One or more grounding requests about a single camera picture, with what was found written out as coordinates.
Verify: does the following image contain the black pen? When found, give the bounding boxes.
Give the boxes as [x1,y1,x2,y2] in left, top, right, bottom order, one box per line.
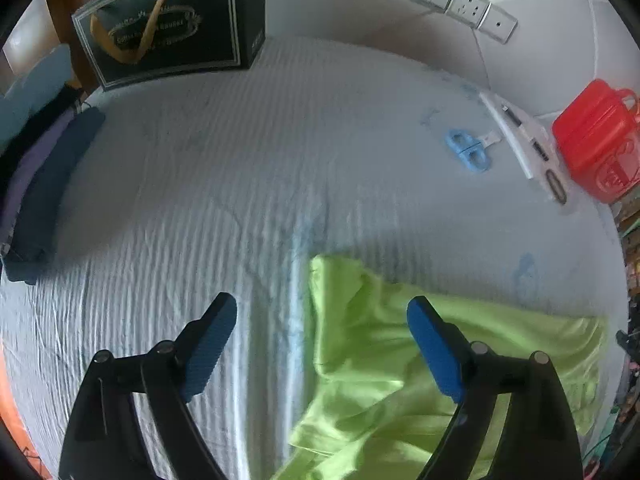
[501,103,551,164]

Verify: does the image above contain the black gift bag gold ribbon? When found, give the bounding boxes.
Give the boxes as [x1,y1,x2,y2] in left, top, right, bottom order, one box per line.
[71,0,266,92]

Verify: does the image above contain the white wall power socket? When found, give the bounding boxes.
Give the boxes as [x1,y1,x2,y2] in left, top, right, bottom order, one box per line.
[446,0,491,27]

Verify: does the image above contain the light blue striped bed sheet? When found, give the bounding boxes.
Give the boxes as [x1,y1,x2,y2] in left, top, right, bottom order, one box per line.
[0,35,632,480]

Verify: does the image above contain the lime green garment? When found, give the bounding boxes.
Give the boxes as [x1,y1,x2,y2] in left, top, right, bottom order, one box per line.
[272,253,610,480]

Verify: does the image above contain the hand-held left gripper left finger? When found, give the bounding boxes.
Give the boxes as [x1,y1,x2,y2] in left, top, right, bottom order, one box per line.
[58,292,238,480]

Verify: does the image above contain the black hair tie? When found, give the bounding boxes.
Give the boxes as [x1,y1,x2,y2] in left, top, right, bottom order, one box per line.
[544,168,569,206]

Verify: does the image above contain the stack of folded clothes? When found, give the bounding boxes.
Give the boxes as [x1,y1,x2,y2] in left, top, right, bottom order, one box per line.
[2,107,107,286]

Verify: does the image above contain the white paper sheets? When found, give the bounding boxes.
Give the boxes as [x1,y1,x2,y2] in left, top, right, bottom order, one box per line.
[478,90,566,202]

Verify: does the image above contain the black folded garment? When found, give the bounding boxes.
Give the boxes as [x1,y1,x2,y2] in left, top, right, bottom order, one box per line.
[0,83,87,183]

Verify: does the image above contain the purple folded garment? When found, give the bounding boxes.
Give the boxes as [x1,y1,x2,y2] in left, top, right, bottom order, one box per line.
[0,109,77,242]

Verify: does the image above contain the blue handled scissors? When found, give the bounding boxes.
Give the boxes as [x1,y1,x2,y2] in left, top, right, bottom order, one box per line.
[444,128,494,174]

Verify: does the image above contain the cluttered shelf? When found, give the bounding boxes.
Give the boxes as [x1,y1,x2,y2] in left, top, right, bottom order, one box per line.
[614,199,640,313]

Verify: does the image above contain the white wall jack plate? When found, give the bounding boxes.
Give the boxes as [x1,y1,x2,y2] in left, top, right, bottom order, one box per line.
[478,4,519,45]

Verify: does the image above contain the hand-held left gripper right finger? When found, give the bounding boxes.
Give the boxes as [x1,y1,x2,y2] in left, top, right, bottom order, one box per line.
[406,296,584,480]

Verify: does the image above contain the red plastic carry case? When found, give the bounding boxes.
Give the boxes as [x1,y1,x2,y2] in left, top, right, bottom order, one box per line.
[551,79,640,205]

